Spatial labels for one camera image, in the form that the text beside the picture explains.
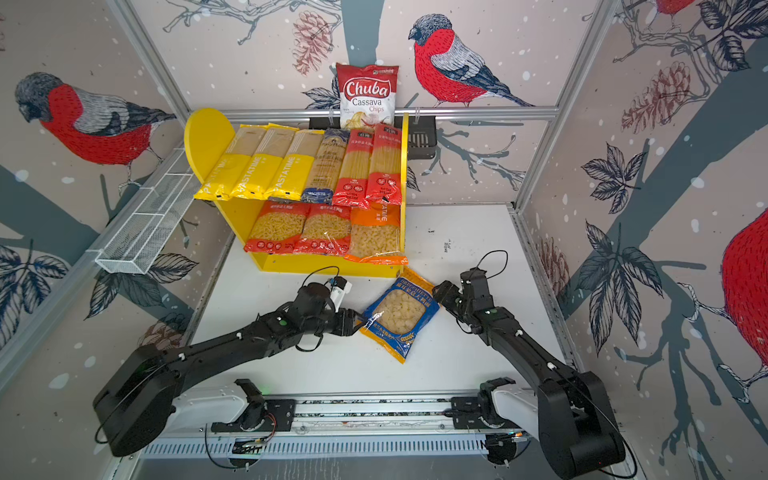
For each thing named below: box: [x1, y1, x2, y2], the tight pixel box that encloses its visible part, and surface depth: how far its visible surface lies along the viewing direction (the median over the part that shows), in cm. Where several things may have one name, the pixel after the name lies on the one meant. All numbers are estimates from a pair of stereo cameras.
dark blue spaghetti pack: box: [302, 129, 350, 205], surface depth 73 cm
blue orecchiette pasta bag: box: [360, 266, 441, 364], surface depth 89 cm
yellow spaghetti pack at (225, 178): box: [194, 124, 269, 201], surface depth 74 cm
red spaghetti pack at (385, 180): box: [366, 123, 402, 206], surface depth 71 cm
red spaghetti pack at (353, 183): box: [332, 129, 374, 209], surface depth 71 cm
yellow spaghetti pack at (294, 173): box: [267, 129, 325, 202], surface depth 74 cm
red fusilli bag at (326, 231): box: [293, 203, 352, 257], surface depth 92 cm
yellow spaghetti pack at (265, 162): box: [230, 123, 300, 200], surface depth 75 cm
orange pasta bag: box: [344, 201, 409, 266], surface depth 89 cm
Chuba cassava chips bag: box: [336, 63, 399, 130], surface depth 87 cm
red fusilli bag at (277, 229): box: [243, 201, 311, 255], surface depth 93 cm
